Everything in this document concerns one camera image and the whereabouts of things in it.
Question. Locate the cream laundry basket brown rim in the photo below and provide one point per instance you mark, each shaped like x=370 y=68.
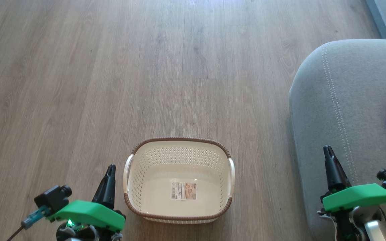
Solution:
x=159 y=174

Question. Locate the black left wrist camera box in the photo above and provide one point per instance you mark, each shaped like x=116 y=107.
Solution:
x=52 y=199

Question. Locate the grey fabric sofa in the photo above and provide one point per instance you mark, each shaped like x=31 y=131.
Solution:
x=347 y=100

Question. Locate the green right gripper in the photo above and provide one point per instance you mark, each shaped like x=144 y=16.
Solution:
x=360 y=197

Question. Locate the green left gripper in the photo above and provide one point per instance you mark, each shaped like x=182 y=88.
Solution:
x=85 y=212

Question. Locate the white product label sticker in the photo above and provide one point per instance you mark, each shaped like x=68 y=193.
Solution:
x=183 y=190

